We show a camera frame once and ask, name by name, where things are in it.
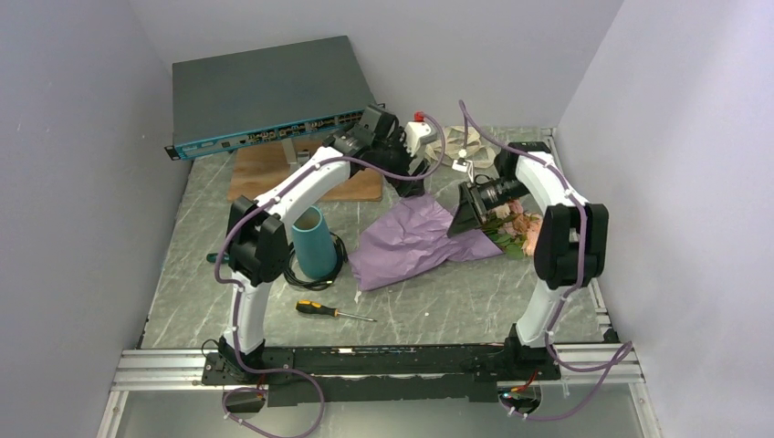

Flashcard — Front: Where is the orange black screwdriver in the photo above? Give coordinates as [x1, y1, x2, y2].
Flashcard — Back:
[295, 299, 376, 322]

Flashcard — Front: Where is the brown wooden board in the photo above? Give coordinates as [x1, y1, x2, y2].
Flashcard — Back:
[226, 141, 383, 202]

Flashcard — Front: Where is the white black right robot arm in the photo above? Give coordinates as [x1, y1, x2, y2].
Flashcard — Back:
[447, 141, 609, 379]

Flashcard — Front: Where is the black coiled cable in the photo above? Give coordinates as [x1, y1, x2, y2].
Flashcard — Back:
[281, 232, 350, 291]

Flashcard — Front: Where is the green handled screwdriver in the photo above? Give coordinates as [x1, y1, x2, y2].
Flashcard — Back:
[205, 253, 230, 264]

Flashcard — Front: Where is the aluminium frame rail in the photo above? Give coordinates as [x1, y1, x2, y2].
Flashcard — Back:
[96, 343, 664, 437]

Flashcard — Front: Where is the teal vase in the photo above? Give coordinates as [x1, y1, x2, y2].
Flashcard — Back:
[291, 206, 338, 280]

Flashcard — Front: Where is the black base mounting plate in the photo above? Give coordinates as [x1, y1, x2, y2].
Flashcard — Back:
[202, 339, 561, 407]

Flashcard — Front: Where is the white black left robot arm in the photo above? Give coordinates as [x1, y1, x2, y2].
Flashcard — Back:
[214, 104, 443, 383]

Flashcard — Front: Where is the purple flower bouquet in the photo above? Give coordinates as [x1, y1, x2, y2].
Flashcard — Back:
[348, 193, 544, 293]

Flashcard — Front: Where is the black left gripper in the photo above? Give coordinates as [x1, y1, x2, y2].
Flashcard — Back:
[371, 128, 430, 198]

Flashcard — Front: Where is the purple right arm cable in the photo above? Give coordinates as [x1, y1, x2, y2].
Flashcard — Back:
[458, 99, 633, 422]

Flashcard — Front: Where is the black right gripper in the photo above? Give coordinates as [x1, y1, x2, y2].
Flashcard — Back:
[447, 177, 530, 239]

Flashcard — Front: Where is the grey teal network switch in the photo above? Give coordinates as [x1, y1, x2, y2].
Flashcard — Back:
[165, 36, 376, 161]

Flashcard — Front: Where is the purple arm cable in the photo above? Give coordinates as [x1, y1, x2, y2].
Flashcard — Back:
[214, 113, 447, 438]
[458, 99, 633, 422]

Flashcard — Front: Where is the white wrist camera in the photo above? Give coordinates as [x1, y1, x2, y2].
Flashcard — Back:
[451, 149, 473, 174]
[404, 111, 437, 158]

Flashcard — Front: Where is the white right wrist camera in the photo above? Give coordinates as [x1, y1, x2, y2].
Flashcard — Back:
[451, 149, 473, 174]

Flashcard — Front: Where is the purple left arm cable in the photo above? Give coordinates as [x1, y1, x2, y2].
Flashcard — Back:
[214, 113, 447, 438]

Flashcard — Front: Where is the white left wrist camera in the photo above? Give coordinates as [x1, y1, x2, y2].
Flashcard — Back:
[404, 111, 437, 158]

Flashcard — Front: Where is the beige ribbon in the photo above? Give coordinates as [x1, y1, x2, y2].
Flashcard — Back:
[425, 126, 498, 170]

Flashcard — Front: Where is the grey metal stand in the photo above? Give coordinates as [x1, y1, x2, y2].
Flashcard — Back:
[281, 139, 316, 165]

